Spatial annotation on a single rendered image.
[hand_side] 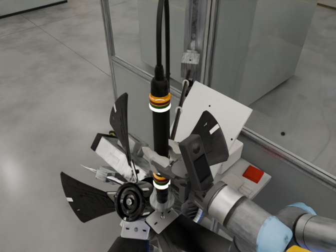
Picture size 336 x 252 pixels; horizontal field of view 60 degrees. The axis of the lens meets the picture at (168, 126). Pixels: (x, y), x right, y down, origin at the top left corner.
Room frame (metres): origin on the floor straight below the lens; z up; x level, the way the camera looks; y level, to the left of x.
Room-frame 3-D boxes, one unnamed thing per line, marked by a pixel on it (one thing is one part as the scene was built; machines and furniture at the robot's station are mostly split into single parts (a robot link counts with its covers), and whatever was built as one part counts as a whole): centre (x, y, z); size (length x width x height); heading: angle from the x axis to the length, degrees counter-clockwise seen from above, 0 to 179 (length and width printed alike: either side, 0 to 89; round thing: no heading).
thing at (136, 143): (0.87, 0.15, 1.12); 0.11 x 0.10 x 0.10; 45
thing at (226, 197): (0.35, -0.12, 1.46); 0.08 x 0.05 x 0.08; 135
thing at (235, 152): (1.03, -0.26, 0.92); 0.17 x 0.16 x 0.11; 135
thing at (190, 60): (1.10, -0.10, 1.36); 0.10 x 0.07 x 0.08; 170
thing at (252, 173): (0.92, -0.42, 0.87); 0.08 x 0.08 x 0.02; 53
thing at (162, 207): (0.49, 0.01, 1.32); 0.09 x 0.07 x 0.10; 170
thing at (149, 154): (0.46, 0.03, 1.46); 0.09 x 0.03 x 0.06; 55
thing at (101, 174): (0.74, 0.25, 1.08); 0.07 x 0.04 x 0.06; 55
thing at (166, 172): (0.43, 0.00, 1.48); 0.09 x 0.05 x 0.02; 55
